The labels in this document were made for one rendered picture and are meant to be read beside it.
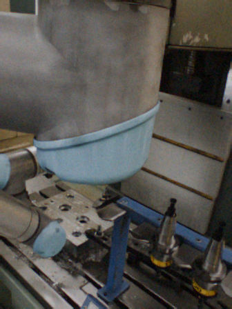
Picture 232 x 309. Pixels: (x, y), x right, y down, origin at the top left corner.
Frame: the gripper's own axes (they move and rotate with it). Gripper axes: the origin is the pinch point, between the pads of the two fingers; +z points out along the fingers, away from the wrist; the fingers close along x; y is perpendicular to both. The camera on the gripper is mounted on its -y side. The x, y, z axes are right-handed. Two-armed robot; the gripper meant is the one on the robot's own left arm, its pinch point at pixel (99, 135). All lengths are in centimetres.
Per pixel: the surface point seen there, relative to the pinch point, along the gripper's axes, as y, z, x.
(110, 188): 48, 44, -31
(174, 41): -29.5, -19.7, 32.4
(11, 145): 43, 30, -101
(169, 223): 6.7, -12.5, 33.6
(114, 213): 13.0, -11.1, 17.7
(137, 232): 13.0, -13.1, 26.5
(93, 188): 77, 75, -71
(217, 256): 8.5, -12.5, 45.1
